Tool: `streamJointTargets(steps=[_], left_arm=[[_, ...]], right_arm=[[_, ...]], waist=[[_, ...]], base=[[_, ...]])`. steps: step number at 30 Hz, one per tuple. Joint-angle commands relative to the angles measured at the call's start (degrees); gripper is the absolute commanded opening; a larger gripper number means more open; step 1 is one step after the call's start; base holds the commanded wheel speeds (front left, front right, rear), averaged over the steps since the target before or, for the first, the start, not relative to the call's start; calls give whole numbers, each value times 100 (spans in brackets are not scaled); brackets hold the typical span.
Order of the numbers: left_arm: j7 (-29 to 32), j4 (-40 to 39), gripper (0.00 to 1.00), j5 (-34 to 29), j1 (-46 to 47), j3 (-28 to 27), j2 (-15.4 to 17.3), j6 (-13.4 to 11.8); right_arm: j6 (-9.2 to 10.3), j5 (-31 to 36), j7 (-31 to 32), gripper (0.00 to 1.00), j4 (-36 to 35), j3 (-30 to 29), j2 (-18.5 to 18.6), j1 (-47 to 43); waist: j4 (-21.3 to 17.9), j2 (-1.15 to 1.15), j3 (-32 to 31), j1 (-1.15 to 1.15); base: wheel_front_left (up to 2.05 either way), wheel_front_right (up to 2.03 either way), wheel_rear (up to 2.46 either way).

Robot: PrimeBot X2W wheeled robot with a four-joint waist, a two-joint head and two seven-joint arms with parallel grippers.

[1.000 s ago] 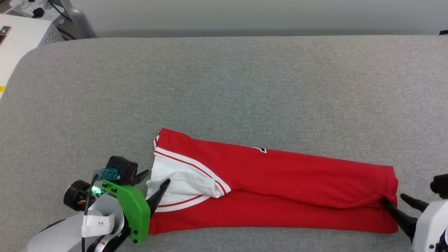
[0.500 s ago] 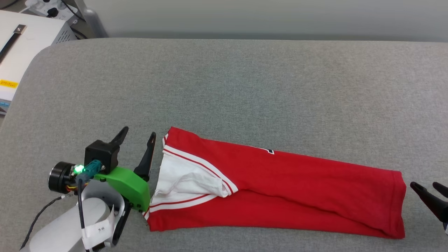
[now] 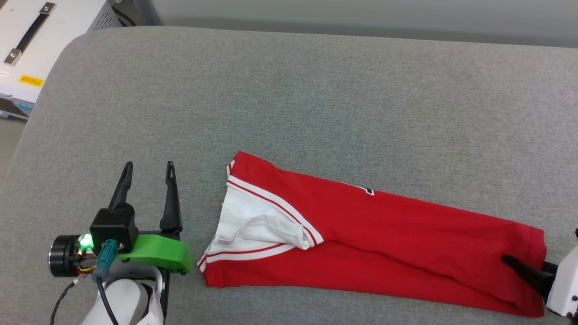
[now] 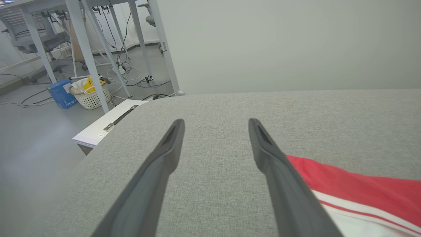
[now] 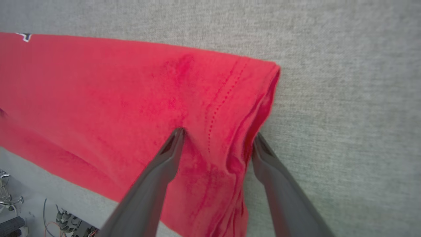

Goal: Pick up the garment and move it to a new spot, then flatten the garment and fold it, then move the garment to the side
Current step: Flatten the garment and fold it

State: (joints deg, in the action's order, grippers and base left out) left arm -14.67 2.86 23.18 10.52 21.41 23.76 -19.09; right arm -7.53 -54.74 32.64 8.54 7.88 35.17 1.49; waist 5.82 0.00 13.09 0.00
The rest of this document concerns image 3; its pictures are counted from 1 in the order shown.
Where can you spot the red and white basketball jersey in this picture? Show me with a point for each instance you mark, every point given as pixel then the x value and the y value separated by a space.
pixel 384 234

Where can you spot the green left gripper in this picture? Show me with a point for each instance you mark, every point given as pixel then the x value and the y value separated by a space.
pixel 162 253

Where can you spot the yellow warning label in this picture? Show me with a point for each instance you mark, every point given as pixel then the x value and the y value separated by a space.
pixel 31 81

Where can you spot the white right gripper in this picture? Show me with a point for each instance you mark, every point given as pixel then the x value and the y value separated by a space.
pixel 566 289

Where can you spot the white equipment box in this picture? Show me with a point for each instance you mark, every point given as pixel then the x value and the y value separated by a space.
pixel 67 27

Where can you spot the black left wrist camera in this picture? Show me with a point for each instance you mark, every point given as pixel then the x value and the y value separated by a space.
pixel 113 225

